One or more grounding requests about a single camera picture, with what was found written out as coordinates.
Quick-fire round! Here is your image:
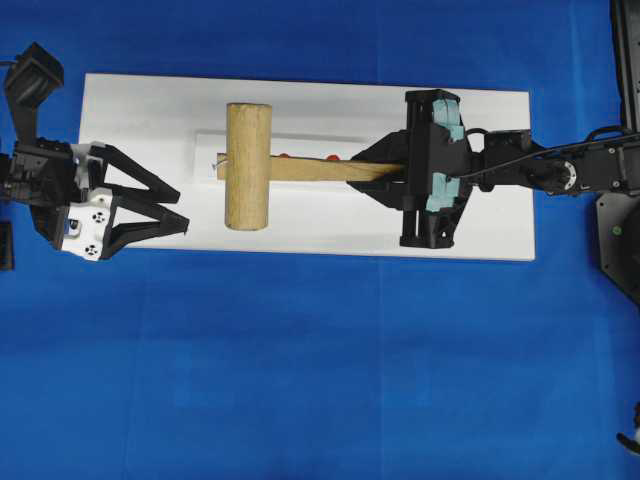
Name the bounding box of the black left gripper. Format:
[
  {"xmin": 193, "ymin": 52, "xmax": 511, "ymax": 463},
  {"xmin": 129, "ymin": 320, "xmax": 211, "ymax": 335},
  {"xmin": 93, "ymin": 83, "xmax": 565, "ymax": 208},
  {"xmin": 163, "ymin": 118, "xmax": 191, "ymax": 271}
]
[{"xmin": 346, "ymin": 88, "xmax": 532, "ymax": 250}]

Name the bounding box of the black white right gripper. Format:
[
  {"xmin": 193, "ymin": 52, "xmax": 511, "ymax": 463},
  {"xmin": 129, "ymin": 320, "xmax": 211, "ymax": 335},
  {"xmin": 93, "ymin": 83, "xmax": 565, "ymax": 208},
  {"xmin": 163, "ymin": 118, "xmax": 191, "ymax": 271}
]
[{"xmin": 1, "ymin": 139, "xmax": 189, "ymax": 262}]

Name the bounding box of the wooden mallet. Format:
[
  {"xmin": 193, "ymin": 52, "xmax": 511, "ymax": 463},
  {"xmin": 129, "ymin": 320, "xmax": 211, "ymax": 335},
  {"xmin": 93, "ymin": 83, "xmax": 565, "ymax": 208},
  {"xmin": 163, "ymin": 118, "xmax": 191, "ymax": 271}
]
[{"xmin": 215, "ymin": 103, "xmax": 405, "ymax": 231}]

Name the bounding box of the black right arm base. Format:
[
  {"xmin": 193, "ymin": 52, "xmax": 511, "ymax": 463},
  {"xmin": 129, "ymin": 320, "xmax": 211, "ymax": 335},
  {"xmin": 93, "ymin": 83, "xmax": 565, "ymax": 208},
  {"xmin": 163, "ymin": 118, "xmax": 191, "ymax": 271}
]
[{"xmin": 0, "ymin": 221, "xmax": 15, "ymax": 271}]

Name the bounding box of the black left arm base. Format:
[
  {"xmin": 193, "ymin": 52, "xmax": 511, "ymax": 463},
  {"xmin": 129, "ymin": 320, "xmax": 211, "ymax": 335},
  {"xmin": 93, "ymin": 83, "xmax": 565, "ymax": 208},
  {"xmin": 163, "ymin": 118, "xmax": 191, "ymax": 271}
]
[{"xmin": 596, "ymin": 193, "xmax": 639, "ymax": 305}]

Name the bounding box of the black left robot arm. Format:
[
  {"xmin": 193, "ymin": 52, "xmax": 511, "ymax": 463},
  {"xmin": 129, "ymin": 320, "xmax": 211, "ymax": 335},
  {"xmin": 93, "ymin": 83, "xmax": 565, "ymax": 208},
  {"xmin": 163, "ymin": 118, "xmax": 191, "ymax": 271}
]
[{"xmin": 349, "ymin": 89, "xmax": 639, "ymax": 249}]

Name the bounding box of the small white raised block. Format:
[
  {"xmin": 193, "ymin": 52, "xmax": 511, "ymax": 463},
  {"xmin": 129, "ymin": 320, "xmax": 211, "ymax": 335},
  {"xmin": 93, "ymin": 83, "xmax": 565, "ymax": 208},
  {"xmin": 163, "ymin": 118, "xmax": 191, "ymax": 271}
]
[{"xmin": 192, "ymin": 130, "xmax": 373, "ymax": 184}]

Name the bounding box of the large white foam board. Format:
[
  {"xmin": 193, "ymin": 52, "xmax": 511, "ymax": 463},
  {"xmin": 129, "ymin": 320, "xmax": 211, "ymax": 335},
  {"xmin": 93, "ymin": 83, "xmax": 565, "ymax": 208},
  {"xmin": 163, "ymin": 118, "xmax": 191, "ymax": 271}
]
[{"xmin": 78, "ymin": 74, "xmax": 536, "ymax": 261}]

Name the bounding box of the blue table cloth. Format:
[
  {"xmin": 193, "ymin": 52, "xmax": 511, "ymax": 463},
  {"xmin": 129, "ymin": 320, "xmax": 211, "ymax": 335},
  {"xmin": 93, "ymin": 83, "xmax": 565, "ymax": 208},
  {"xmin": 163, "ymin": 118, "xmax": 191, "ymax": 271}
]
[{"xmin": 1, "ymin": 1, "xmax": 639, "ymax": 479}]

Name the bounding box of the black white clip object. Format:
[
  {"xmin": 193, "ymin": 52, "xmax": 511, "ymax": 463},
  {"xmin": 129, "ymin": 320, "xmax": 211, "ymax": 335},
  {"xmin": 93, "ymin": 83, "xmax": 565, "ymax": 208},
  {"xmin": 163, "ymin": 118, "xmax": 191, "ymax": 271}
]
[{"xmin": 616, "ymin": 402, "xmax": 640, "ymax": 456}]

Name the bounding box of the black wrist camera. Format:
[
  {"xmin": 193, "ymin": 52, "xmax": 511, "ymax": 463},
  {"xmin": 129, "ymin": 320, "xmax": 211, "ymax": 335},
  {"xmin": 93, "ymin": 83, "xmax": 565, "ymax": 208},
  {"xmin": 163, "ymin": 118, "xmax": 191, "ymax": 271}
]
[{"xmin": 3, "ymin": 42, "xmax": 64, "ymax": 145}]

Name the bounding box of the black frame rail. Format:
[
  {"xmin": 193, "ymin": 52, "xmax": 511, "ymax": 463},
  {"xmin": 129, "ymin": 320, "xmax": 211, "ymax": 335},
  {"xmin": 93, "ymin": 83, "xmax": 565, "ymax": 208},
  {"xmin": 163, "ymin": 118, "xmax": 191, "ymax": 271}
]
[{"xmin": 610, "ymin": 0, "xmax": 640, "ymax": 132}]

